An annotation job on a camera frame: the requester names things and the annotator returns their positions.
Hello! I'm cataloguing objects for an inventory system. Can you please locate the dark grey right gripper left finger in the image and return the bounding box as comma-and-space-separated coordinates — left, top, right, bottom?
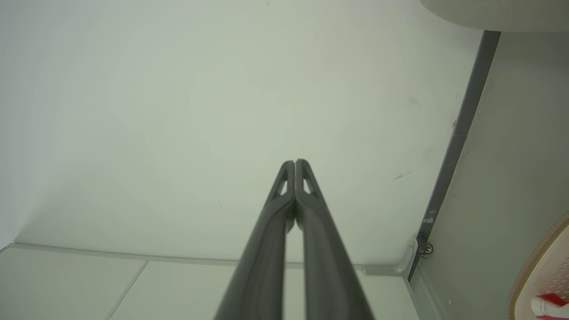
214, 160, 296, 320

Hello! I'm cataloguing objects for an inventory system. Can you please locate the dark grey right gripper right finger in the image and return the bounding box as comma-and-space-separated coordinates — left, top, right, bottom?
295, 159, 375, 320

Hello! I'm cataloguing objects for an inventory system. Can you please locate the red and white shirt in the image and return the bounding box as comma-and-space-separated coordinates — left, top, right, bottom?
531, 292, 569, 319

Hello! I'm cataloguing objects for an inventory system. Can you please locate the dark grey baseboard strip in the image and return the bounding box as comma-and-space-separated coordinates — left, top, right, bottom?
407, 30, 502, 281

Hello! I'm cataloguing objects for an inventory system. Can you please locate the cream perforated laundry basket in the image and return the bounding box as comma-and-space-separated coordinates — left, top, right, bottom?
508, 212, 569, 320

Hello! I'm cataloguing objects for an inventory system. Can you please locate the grey fabric ottoman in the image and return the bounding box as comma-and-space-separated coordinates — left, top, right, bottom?
420, 0, 569, 33

